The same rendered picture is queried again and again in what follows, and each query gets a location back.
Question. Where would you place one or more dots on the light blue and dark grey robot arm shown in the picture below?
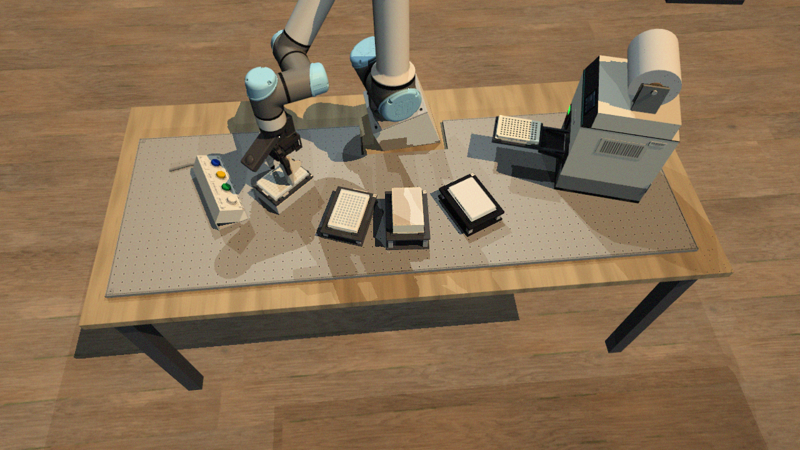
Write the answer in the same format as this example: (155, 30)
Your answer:
(381, 62)

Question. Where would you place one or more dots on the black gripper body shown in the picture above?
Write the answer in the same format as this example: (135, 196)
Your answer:
(286, 145)

